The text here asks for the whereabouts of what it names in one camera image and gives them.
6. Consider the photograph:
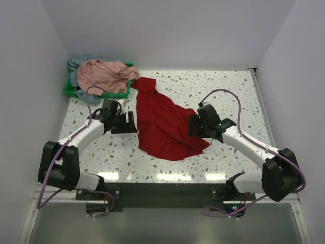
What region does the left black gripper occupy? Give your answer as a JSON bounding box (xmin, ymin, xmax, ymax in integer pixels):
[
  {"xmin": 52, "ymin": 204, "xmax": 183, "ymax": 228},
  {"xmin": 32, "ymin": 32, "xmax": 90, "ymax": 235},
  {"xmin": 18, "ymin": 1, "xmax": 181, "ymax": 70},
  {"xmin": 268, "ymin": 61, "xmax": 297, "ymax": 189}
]
[{"xmin": 111, "ymin": 111, "xmax": 137, "ymax": 134}]

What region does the red t shirt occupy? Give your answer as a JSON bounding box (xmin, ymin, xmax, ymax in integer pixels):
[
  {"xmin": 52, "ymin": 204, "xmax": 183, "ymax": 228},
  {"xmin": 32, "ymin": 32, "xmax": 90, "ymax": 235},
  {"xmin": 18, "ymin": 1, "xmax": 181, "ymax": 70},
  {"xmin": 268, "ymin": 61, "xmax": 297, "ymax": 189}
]
[{"xmin": 131, "ymin": 77, "xmax": 209, "ymax": 161}]

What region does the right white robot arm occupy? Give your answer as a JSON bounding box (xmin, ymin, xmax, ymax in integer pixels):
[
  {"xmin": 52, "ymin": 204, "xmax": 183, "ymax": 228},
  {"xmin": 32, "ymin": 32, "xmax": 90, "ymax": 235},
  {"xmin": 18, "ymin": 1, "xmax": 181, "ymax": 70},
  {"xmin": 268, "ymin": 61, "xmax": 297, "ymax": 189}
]
[{"xmin": 188, "ymin": 104, "xmax": 304, "ymax": 202}]

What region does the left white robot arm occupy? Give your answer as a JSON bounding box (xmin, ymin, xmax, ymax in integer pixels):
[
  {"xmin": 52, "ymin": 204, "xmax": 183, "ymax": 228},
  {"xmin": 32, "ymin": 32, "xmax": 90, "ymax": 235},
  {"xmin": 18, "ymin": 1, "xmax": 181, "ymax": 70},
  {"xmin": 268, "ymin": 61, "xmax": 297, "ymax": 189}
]
[{"xmin": 38, "ymin": 99, "xmax": 137, "ymax": 199}]

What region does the pink t shirt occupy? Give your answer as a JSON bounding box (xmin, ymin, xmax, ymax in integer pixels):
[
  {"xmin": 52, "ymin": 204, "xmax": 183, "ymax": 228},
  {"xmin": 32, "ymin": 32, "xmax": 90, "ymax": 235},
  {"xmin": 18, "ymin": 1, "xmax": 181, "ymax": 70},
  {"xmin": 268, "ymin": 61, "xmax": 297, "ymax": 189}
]
[{"xmin": 77, "ymin": 59, "xmax": 139, "ymax": 96}]

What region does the green plastic bin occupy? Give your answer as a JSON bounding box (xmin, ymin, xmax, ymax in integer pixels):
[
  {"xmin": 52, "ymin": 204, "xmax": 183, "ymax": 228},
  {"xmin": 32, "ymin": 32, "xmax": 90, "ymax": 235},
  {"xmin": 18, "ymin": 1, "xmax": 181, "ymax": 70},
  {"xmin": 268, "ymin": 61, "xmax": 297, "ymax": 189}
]
[{"xmin": 63, "ymin": 60, "xmax": 133, "ymax": 99}]

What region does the light blue t shirt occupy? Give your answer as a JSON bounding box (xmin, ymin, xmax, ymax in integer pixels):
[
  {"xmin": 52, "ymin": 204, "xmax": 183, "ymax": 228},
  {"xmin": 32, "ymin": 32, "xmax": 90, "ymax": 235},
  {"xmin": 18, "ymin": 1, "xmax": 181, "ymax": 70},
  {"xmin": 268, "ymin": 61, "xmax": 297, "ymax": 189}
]
[{"xmin": 66, "ymin": 56, "xmax": 92, "ymax": 100}]

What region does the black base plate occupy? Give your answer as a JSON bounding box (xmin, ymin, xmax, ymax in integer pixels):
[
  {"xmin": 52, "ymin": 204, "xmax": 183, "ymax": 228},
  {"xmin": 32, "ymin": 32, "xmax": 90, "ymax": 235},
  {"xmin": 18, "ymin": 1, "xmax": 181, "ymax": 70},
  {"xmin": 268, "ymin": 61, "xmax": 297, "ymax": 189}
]
[{"xmin": 76, "ymin": 183, "xmax": 256, "ymax": 213}]

